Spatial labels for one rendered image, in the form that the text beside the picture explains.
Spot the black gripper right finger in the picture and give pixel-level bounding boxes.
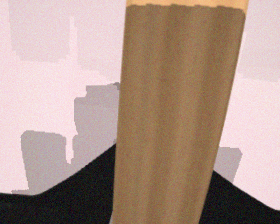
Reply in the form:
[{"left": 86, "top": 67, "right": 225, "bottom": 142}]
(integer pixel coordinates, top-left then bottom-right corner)
[{"left": 198, "top": 170, "right": 280, "bottom": 224}]

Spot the wooden board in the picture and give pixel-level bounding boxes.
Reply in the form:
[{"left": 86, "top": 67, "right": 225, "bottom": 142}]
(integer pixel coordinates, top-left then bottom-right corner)
[{"left": 112, "top": 0, "right": 249, "bottom": 224}]

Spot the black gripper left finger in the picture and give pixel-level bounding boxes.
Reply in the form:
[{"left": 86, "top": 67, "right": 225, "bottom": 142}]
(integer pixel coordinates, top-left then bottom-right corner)
[{"left": 0, "top": 143, "right": 116, "bottom": 224}]

